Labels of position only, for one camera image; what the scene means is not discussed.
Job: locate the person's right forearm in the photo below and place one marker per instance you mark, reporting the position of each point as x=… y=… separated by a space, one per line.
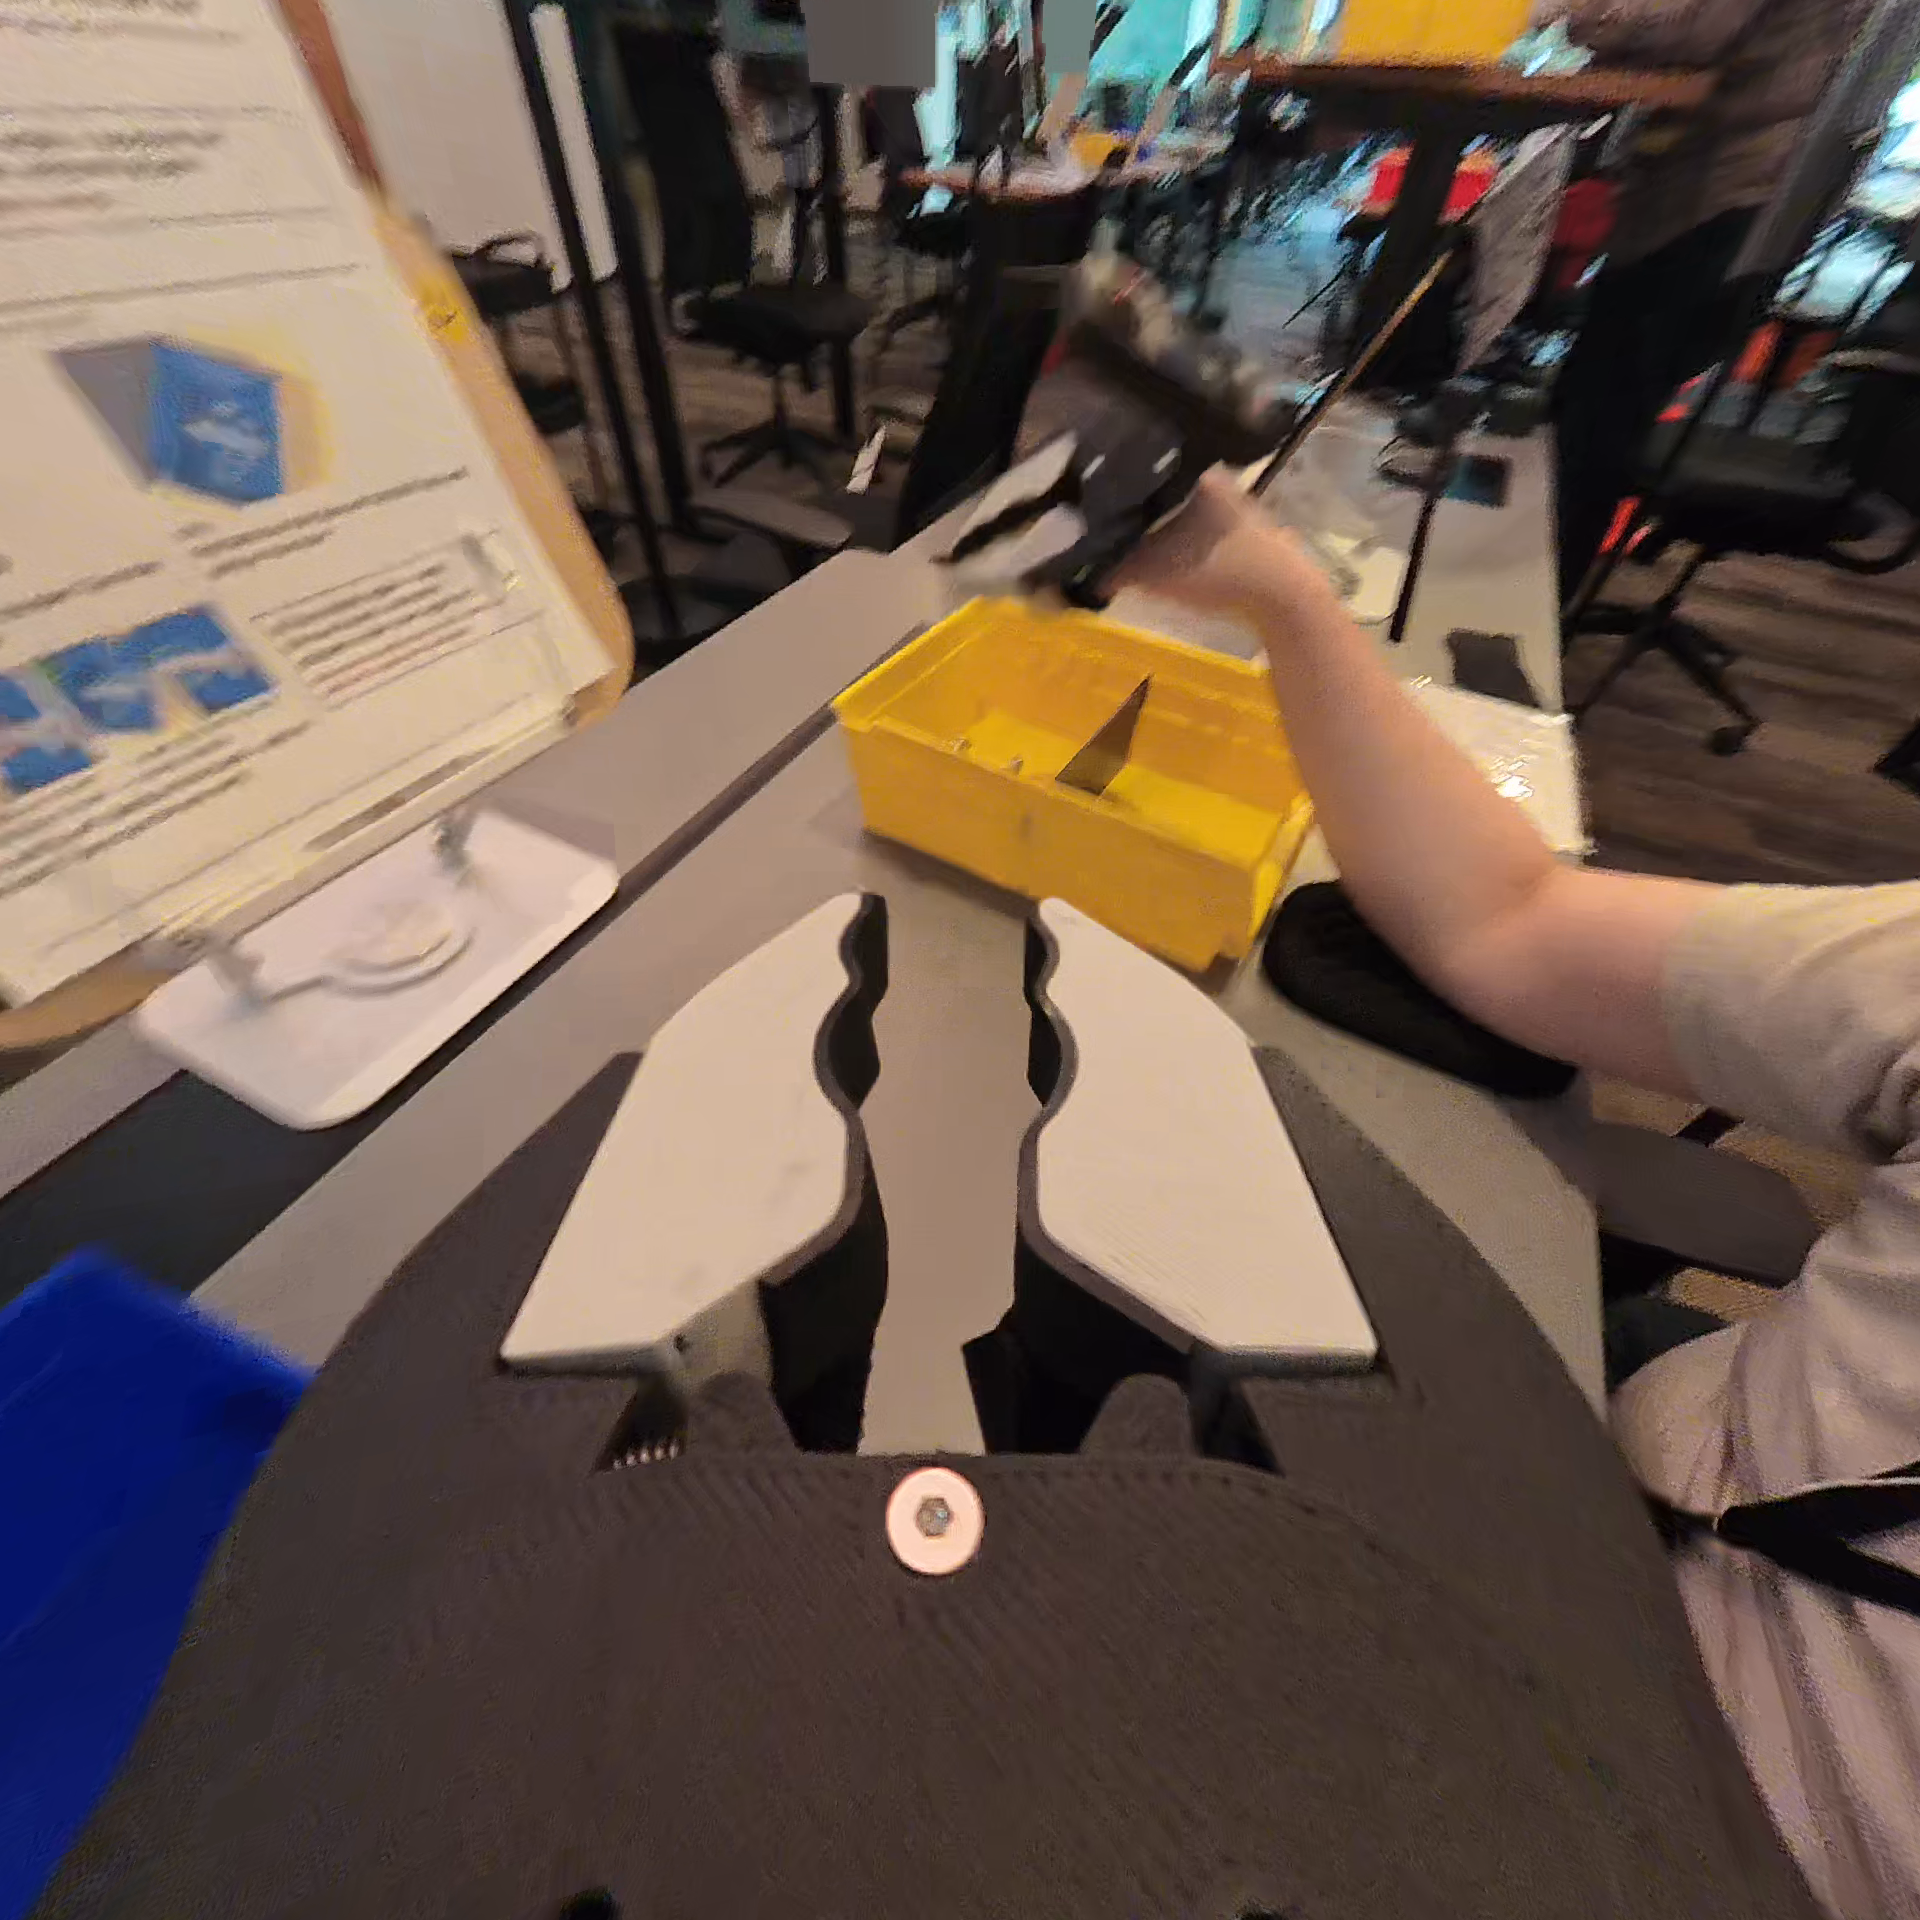
x=1425 y=811

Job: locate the yellow plastic bin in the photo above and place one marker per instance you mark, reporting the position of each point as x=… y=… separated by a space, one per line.
x=1051 y=873

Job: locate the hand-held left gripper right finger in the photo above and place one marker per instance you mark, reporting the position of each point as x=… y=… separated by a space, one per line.
x=1184 y=1186

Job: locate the black oval wrist pad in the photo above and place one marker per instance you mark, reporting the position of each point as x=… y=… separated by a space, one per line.
x=1396 y=990

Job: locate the person's beige shirt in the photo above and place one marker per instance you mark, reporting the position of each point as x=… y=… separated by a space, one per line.
x=1800 y=1052

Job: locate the small black pad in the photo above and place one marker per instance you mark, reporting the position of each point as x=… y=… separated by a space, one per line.
x=1487 y=670

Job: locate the clear plastic bag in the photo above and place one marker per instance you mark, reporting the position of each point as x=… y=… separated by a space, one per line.
x=1500 y=765

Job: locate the blue plastic bin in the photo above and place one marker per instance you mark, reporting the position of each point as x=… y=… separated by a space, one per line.
x=105 y=1502

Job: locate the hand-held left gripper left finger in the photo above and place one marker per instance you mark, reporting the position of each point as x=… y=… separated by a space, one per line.
x=705 y=1186

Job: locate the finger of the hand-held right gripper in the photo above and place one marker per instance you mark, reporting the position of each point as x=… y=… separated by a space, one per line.
x=1021 y=551
x=1033 y=480

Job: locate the person's right hand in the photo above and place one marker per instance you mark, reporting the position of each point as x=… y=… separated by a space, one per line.
x=1237 y=556

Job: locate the black office chair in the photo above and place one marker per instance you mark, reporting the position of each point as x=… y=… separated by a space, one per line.
x=1770 y=480
x=781 y=323
x=974 y=406

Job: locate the instruction sheet on brown board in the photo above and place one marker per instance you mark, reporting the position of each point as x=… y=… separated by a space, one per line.
x=227 y=452

